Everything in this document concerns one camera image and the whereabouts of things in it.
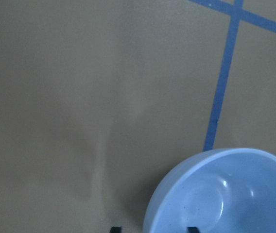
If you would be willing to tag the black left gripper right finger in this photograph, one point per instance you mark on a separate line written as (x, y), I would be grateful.
(193, 230)

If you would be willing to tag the blue bowl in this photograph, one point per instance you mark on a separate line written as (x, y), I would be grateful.
(217, 191)

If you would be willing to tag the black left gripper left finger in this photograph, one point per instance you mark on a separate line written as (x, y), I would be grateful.
(116, 229)

